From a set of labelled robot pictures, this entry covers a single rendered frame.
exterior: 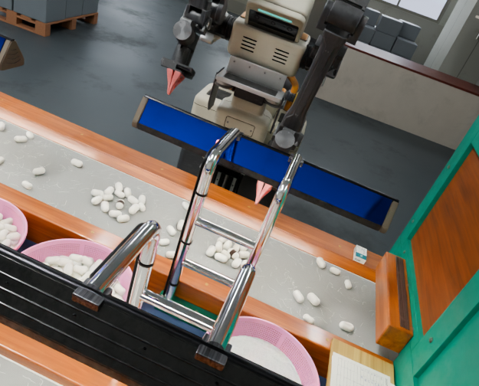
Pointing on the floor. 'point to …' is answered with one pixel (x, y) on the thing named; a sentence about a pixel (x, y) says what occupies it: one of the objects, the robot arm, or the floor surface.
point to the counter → (405, 94)
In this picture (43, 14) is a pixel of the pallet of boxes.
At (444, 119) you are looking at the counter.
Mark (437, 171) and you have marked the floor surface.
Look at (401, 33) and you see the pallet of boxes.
